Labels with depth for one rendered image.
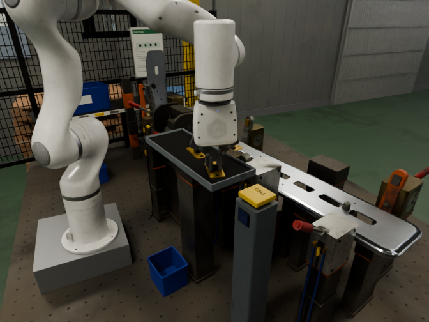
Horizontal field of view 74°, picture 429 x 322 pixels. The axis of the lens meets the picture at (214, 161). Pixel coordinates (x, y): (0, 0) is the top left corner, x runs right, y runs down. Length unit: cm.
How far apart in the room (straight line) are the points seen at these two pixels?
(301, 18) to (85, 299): 485
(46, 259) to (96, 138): 43
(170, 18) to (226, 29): 13
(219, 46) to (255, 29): 414
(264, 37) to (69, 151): 419
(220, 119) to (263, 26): 420
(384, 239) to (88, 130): 88
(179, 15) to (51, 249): 86
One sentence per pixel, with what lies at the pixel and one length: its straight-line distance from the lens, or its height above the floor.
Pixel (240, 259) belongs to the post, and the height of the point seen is 98.
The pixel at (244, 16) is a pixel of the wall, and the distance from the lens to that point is 462.
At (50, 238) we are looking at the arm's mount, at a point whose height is 80.
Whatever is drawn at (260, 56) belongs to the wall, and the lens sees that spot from 482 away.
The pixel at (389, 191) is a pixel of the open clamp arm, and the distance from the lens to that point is 101.
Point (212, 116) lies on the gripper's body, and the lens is 64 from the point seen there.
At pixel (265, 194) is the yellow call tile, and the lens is 64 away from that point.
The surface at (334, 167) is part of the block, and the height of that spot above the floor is 103.
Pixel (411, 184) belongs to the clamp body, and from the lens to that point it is 104.
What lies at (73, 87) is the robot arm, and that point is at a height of 134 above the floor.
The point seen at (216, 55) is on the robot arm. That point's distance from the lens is 60.
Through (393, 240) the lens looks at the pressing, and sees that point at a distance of 88.
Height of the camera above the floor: 150
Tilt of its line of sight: 26 degrees down
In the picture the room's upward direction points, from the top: straight up
